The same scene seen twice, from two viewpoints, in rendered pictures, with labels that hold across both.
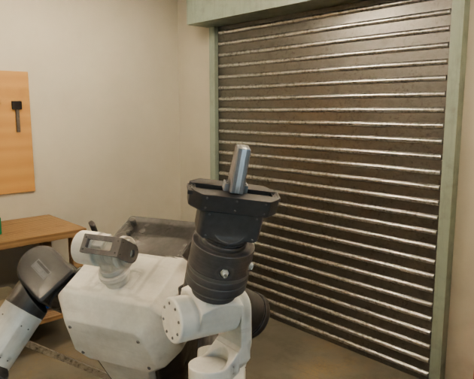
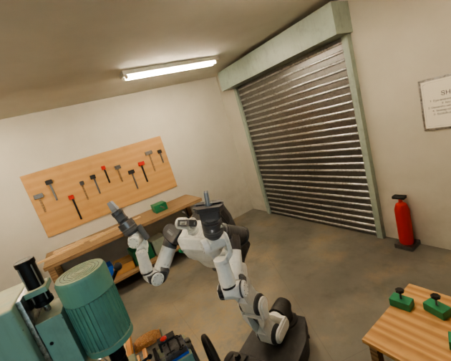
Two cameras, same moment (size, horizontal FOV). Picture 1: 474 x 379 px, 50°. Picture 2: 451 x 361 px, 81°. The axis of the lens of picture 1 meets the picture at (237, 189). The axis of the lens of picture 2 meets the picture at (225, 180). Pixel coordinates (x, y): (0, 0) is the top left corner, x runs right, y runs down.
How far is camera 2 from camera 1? 50 cm
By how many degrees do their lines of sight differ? 14
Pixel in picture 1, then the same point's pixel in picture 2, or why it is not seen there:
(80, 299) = (184, 241)
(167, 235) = not seen: hidden behind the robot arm
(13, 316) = (165, 250)
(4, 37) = (147, 124)
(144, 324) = not seen: hidden behind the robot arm
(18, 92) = (158, 145)
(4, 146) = (159, 170)
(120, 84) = (200, 127)
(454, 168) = (364, 130)
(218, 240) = (207, 221)
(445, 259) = (371, 175)
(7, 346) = (166, 261)
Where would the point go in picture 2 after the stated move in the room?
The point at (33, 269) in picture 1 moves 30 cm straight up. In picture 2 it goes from (167, 233) to (150, 186)
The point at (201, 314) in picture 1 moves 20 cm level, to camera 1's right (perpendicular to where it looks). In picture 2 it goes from (210, 244) to (255, 236)
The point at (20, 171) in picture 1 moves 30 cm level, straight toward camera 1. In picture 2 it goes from (169, 179) to (169, 182)
